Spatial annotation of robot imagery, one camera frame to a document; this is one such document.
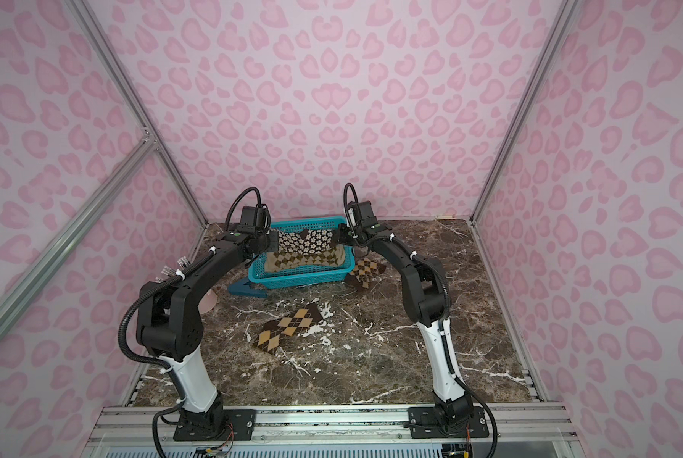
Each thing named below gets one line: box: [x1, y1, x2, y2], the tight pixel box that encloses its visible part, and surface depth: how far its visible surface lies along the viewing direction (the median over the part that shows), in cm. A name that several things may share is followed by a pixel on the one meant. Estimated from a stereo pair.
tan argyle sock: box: [264, 244, 347, 272], surface depth 106 cm
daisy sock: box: [277, 229, 334, 255], surface depth 105 cm
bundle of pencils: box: [154, 255, 192, 284], surface depth 90 cm
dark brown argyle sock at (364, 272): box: [345, 257, 387, 290], surface depth 103 cm
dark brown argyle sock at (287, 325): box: [255, 302, 324, 354], surface depth 92 cm
